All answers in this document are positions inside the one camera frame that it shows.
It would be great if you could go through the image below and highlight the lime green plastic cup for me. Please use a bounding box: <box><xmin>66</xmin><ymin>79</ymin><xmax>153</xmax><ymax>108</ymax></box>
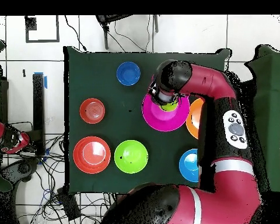
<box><xmin>158</xmin><ymin>100</ymin><xmax>180</xmax><ymax>113</ymax></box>

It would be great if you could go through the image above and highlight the small dark blue bowl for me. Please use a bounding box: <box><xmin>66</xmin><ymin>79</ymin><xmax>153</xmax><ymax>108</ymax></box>
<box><xmin>115</xmin><ymin>61</ymin><xmax>141</xmax><ymax>87</ymax></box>

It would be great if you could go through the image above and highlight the large pink plastic bowl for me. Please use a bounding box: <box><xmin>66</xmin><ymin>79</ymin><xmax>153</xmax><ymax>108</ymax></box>
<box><xmin>141</xmin><ymin>92</ymin><xmax>191</xmax><ymax>133</ymax></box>

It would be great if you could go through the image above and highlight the large orange plastic bowl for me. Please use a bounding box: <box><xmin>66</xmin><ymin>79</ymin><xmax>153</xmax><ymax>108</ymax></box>
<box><xmin>185</xmin><ymin>97</ymin><xmax>205</xmax><ymax>140</ymax></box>

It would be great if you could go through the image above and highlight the small red-orange plastic bowl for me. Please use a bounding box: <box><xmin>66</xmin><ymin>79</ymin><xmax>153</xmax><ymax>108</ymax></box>
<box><xmin>79</xmin><ymin>97</ymin><xmax>106</xmax><ymax>125</ymax></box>

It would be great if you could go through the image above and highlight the lime green plastic bowl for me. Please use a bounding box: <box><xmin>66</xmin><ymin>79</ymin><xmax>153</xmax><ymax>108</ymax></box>
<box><xmin>114</xmin><ymin>139</ymin><xmax>149</xmax><ymax>174</ymax></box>

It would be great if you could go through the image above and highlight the light blue plastic bowl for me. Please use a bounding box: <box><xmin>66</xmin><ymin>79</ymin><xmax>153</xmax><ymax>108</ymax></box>
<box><xmin>178</xmin><ymin>148</ymin><xmax>200</xmax><ymax>183</ymax></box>

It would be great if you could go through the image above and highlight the wide red-orange plastic bowl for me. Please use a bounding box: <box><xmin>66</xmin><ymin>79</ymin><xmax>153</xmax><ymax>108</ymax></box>
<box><xmin>72</xmin><ymin>135</ymin><xmax>112</xmax><ymax>175</ymax></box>

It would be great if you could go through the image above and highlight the long black bar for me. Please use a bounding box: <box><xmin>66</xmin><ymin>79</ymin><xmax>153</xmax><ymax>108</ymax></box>
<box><xmin>32</xmin><ymin>73</ymin><xmax>46</xmax><ymax>156</ymax></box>

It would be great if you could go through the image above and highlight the black power brick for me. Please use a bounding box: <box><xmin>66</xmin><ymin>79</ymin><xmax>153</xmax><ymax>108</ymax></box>
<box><xmin>56</xmin><ymin>187</ymin><xmax>82</xmax><ymax>221</ymax></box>

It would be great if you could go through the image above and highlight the black round floor stand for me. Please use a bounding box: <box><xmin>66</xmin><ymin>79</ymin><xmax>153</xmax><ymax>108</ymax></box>
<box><xmin>0</xmin><ymin>157</ymin><xmax>41</xmax><ymax>187</ymax></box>

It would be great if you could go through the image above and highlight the black camera tripod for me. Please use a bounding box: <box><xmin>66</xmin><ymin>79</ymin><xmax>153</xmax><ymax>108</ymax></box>
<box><xmin>95</xmin><ymin>15</ymin><xmax>159</xmax><ymax>50</ymax></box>

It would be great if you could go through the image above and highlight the black floor cable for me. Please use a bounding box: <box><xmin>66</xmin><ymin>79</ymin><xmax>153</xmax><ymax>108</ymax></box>
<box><xmin>64</xmin><ymin>15</ymin><xmax>88</xmax><ymax>52</ymax></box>

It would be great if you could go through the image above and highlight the tangle of floor cables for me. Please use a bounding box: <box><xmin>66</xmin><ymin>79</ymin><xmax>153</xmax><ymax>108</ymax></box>
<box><xmin>15</xmin><ymin>121</ymin><xmax>118</xmax><ymax>224</ymax></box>

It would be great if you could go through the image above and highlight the black square floor frame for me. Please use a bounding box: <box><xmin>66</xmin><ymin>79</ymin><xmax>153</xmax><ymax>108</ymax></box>
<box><xmin>24</xmin><ymin>15</ymin><xmax>61</xmax><ymax>43</ymax></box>

